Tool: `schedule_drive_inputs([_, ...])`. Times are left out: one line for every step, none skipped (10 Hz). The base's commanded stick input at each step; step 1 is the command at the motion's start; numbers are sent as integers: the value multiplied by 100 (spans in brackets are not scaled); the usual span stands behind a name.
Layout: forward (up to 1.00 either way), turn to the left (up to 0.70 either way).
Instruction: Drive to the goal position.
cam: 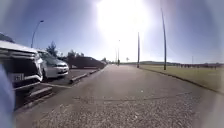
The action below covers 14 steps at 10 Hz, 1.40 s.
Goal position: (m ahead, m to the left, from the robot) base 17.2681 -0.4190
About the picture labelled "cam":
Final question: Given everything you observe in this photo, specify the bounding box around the white car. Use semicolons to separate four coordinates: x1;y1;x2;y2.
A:
0;39;44;94

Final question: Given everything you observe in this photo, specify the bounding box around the curved street lamp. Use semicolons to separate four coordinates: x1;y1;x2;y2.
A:
30;19;45;49

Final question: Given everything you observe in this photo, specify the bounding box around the grey asphalt path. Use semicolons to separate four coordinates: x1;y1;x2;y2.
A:
14;64;224;128

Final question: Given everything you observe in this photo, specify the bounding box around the asphalt car park ground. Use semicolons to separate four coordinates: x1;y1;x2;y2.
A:
14;67;101;108

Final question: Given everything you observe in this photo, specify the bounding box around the concrete kerb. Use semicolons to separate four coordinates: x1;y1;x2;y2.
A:
14;64;108;111

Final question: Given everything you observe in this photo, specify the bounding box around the row of trees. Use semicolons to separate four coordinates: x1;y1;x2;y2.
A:
45;40;86;59

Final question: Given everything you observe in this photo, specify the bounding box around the grass field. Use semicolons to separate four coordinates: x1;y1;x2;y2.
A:
139;64;224;94

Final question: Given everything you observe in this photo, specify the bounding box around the distant street lamp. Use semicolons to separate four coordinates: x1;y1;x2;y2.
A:
115;39;121;66

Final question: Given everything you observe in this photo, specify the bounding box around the tall thin pole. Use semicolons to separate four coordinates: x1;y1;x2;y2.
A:
160;8;167;71
136;31;141;69

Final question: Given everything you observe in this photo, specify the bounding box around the distant tree line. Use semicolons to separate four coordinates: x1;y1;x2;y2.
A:
121;60;224;69

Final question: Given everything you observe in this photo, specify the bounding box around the silver car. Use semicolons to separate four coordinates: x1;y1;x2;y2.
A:
36;49;70;81

